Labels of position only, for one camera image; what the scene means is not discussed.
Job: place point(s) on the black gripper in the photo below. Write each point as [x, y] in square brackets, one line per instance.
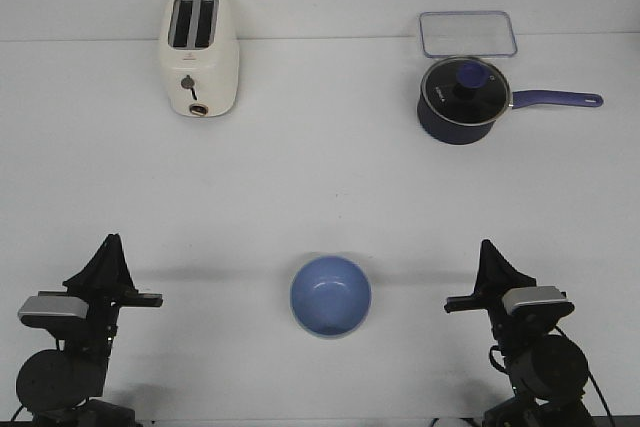
[497, 275]
[93, 337]

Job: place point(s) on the blue bowl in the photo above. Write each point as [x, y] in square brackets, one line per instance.
[330, 296]

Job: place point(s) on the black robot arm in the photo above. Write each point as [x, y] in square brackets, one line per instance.
[62, 386]
[547, 372]

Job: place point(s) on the dark blue saucepan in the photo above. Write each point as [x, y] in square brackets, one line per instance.
[463, 135]

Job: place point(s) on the glass pot lid blue knob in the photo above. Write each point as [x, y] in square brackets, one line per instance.
[465, 91]

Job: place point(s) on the clear container blue rim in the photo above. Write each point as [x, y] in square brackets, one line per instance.
[486, 34]

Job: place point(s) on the white two-slot toaster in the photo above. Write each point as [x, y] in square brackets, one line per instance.
[199, 56]

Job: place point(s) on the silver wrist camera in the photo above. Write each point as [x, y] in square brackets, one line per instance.
[549, 299]
[38, 309]

